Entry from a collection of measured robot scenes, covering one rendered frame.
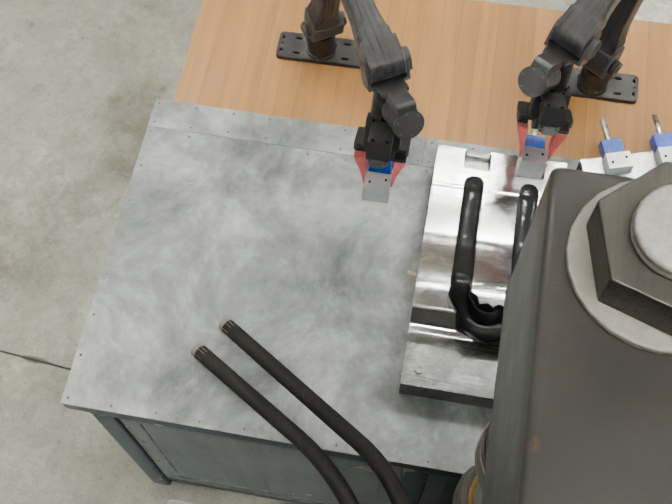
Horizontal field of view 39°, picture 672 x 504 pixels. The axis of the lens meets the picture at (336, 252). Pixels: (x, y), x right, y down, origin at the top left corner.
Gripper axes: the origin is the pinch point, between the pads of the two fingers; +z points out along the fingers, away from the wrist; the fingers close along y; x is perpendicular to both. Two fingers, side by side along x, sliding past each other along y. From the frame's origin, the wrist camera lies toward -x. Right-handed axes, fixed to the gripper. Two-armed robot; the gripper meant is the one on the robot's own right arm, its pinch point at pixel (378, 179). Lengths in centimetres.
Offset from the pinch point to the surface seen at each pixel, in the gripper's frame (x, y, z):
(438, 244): -5.2, 13.3, 9.2
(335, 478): -47, 2, 31
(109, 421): -27, -47, 50
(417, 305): -20.2, 11.0, 12.5
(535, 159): 8.6, 29.2, -4.4
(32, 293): 45, -98, 85
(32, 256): 55, -102, 80
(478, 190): 6.9, 19.6, 3.5
